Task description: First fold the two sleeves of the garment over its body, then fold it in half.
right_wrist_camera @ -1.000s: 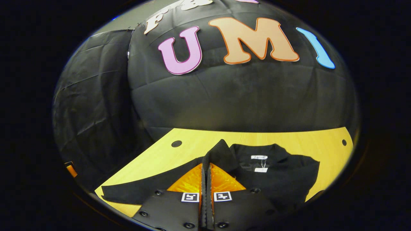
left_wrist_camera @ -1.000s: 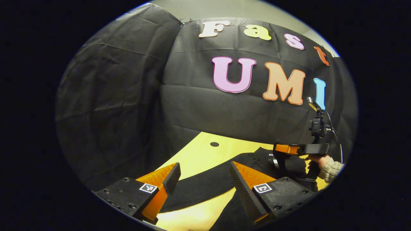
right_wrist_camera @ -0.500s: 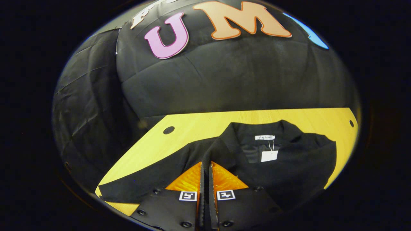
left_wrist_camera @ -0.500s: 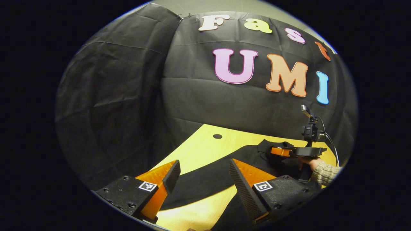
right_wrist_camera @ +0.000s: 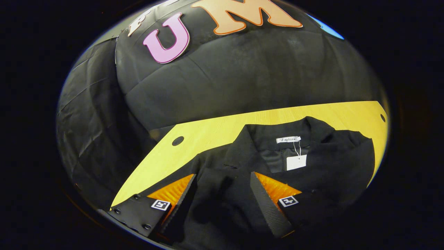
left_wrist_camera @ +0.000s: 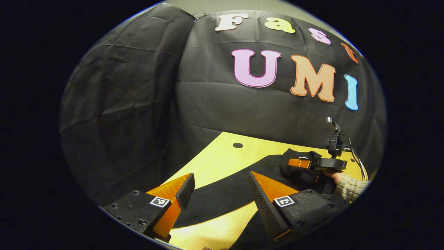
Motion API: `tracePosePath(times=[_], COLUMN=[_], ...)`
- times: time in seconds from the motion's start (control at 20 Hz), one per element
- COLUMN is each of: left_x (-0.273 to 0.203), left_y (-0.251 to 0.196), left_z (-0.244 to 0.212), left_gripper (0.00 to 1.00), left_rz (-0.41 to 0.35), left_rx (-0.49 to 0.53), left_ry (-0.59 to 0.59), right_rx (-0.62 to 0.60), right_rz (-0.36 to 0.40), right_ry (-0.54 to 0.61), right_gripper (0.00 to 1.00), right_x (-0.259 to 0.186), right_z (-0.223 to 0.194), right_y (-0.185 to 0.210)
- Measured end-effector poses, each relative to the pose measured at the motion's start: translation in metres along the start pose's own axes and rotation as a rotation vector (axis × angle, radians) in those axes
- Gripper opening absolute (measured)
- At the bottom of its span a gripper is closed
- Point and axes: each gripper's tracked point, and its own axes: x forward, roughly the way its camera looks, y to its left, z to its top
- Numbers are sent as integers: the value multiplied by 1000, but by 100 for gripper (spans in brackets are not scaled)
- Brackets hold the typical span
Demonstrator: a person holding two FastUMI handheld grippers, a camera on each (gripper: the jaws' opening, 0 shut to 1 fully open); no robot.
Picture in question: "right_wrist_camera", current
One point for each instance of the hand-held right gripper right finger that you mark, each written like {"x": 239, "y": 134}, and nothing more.
{"x": 267, "y": 208}

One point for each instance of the black backdrop cloth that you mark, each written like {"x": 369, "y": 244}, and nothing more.
{"x": 225, "y": 76}

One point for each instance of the white hang tag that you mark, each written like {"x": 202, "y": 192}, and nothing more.
{"x": 296, "y": 162}

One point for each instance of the black knit cardigan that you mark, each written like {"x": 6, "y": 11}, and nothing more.
{"x": 329, "y": 166}

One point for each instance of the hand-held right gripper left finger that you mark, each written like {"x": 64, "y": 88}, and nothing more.
{"x": 180, "y": 208}

